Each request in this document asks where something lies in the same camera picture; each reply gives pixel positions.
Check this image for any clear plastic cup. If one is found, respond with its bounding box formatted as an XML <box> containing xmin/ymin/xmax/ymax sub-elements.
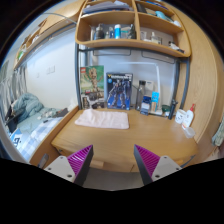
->
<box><xmin>184</xmin><ymin>127</ymin><xmax>195</xmax><ymax>138</ymax></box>

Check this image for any pale pink folded towel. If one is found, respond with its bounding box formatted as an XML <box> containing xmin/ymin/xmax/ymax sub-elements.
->
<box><xmin>75</xmin><ymin>109</ymin><xmax>129</xmax><ymax>129</ymax></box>

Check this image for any blue bottle on shelf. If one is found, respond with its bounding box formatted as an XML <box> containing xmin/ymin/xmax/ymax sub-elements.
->
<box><xmin>114</xmin><ymin>24</ymin><xmax>121</xmax><ymax>39</ymax></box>

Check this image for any grey tumbler with lid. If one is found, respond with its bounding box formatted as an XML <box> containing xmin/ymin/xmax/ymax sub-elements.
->
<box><xmin>135</xmin><ymin>80</ymin><xmax>146</xmax><ymax>110</ymax></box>

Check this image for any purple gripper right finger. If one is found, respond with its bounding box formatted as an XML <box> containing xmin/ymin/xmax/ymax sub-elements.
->
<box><xmin>134</xmin><ymin>145</ymin><xmax>181</xmax><ymax>185</ymax></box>

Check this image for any blue robot model box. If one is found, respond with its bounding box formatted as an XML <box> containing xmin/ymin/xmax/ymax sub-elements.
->
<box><xmin>106</xmin><ymin>72</ymin><xmax>133</xmax><ymax>110</ymax></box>

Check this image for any dark bottle on shelf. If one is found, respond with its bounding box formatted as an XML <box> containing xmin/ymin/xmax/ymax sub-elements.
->
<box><xmin>94</xmin><ymin>24</ymin><xmax>104</xmax><ymax>40</ymax></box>

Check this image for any white round jar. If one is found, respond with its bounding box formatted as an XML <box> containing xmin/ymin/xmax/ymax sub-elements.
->
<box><xmin>175</xmin><ymin>109</ymin><xmax>186</xmax><ymax>124</ymax></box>

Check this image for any black cylindrical bottle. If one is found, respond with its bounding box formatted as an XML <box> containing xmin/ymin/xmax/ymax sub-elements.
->
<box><xmin>168</xmin><ymin>99</ymin><xmax>178</xmax><ymax>120</ymax></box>

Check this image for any wooden desk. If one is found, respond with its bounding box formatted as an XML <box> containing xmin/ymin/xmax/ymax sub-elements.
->
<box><xmin>29</xmin><ymin>105</ymin><xmax>201</xmax><ymax>174</ymax></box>

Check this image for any wooden wall shelf unit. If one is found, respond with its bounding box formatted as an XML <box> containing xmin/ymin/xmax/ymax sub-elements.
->
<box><xmin>75</xmin><ymin>0</ymin><xmax>191</xmax><ymax>58</ymax></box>

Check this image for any bed with blue bedding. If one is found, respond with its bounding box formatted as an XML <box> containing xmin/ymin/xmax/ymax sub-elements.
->
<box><xmin>0</xmin><ymin>63</ymin><xmax>71</xmax><ymax>163</ymax></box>

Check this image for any green Groot toy box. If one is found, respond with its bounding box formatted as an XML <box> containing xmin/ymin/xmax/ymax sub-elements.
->
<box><xmin>80</xmin><ymin>66</ymin><xmax>104</xmax><ymax>109</ymax></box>

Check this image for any white lotion bottle red cap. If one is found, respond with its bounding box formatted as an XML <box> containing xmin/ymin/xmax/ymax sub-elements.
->
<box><xmin>182</xmin><ymin>105</ymin><xmax>195</xmax><ymax>129</ymax></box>

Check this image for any teal crumpled blanket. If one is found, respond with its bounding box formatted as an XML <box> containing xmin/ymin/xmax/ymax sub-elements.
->
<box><xmin>13</xmin><ymin>93</ymin><xmax>43</xmax><ymax>122</ymax></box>

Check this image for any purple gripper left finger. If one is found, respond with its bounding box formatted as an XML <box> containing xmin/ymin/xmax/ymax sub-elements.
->
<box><xmin>45</xmin><ymin>145</ymin><xmax>93</xmax><ymax>186</ymax></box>

